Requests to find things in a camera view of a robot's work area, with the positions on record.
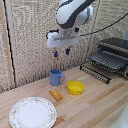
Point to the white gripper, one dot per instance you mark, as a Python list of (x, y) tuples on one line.
[(62, 39)]

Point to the cobalt blue cup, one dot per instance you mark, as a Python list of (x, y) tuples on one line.
[(56, 77)]

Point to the yellow bowl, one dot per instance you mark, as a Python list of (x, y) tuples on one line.
[(75, 87)]

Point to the orange rectangular block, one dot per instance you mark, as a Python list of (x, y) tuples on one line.
[(56, 94)]

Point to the black dish rack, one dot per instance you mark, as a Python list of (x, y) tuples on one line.
[(113, 53)]

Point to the white floral-rimmed plate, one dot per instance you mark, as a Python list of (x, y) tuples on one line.
[(32, 113)]

